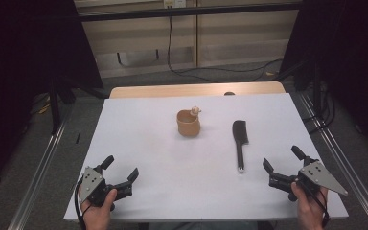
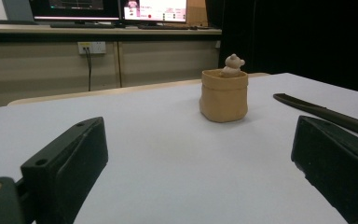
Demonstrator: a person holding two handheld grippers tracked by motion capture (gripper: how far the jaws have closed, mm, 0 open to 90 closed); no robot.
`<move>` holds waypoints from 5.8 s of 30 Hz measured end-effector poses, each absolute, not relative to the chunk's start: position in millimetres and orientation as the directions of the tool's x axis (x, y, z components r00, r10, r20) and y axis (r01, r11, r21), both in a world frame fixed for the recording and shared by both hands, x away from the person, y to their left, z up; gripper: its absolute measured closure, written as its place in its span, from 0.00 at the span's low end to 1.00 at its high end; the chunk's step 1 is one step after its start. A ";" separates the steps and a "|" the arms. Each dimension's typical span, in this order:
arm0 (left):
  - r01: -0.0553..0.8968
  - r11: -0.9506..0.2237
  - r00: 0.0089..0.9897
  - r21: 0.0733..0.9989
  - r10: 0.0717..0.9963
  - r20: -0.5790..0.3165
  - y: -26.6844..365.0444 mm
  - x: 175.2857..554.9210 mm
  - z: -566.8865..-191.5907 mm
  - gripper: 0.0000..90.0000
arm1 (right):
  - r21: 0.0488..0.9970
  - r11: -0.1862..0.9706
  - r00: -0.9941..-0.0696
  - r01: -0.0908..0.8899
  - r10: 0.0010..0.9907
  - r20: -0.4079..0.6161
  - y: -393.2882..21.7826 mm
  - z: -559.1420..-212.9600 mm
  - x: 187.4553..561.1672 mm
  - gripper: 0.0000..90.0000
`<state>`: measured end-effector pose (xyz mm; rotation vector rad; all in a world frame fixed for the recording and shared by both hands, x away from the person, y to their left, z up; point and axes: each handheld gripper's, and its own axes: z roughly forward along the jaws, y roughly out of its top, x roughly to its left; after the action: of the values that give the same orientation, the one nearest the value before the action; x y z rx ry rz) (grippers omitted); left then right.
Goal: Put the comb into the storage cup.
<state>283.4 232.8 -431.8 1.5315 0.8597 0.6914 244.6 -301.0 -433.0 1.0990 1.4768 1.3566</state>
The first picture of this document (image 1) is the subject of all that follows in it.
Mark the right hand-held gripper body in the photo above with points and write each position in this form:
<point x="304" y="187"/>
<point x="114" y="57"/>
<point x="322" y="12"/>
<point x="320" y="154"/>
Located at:
<point x="319" y="177"/>

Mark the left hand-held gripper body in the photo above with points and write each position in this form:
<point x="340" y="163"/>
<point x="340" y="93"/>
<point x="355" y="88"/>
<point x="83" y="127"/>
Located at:
<point x="92" y="187"/>

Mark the tan cup with small figure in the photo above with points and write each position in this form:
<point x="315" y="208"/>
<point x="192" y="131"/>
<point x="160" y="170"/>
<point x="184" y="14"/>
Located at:
<point x="188" y="125"/>

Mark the person's left hand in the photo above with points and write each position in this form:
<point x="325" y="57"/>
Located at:
<point x="97" y="215"/>

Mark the person's right hand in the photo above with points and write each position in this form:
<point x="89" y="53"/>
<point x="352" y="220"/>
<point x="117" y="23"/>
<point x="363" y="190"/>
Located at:
<point x="308" y="211"/>

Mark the small black floor strip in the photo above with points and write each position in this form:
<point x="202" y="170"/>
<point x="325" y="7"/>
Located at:
<point x="77" y="138"/>

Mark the white board sheet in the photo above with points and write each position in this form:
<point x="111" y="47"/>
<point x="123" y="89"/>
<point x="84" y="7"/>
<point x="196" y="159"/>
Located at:
<point x="172" y="179"/>

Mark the black metal stand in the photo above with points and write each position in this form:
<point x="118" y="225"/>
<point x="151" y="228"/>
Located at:
<point x="55" y="108"/>

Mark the dark round knob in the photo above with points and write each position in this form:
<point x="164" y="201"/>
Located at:
<point x="229" y="93"/>

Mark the light wooden table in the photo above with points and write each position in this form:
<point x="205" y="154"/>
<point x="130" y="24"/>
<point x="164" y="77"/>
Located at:
<point x="159" y="91"/>

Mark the black curtain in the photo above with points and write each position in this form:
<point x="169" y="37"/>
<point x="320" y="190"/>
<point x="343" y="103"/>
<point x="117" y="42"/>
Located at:
<point x="351" y="64"/>
<point x="22" y="80"/>

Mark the black horizontal bar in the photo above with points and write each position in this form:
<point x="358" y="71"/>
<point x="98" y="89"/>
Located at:
<point x="188" y="11"/>

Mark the metal floor rail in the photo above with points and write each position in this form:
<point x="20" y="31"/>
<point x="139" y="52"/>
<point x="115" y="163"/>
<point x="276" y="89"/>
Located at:
<point x="348" y="166"/>
<point x="36" y="179"/>

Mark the white wall outlet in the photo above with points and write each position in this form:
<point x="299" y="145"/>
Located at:
<point x="174" y="3"/>

